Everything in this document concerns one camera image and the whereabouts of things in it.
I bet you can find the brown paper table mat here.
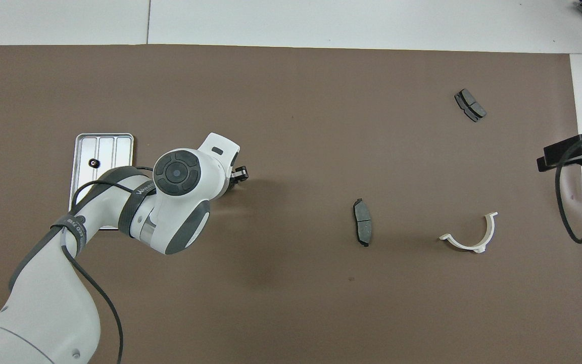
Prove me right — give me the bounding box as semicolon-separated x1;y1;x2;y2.
0;44;582;364

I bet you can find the white curved plastic bracket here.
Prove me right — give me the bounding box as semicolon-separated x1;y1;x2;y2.
439;212;499;253

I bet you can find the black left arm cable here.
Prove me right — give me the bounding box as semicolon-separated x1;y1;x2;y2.
60;166;156;364

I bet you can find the split-face dark brake pad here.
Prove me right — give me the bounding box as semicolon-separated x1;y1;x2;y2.
454;88;487;123

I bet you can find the silver metal tray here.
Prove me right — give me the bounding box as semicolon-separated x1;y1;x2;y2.
70;133;135;231

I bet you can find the slim dark brake pad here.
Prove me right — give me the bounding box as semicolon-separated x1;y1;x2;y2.
353;198;372;248

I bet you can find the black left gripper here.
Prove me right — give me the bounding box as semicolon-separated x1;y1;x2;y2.
224;160;249;190

